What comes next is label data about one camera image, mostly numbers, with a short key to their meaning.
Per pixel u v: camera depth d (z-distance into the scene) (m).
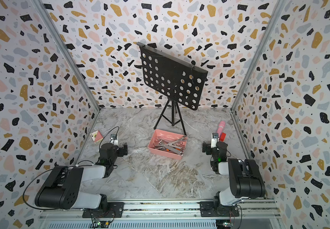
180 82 0.72
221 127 1.07
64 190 0.43
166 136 1.06
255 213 0.75
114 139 0.80
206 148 0.86
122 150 0.84
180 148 0.88
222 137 1.01
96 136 1.02
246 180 0.44
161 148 0.95
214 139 0.83
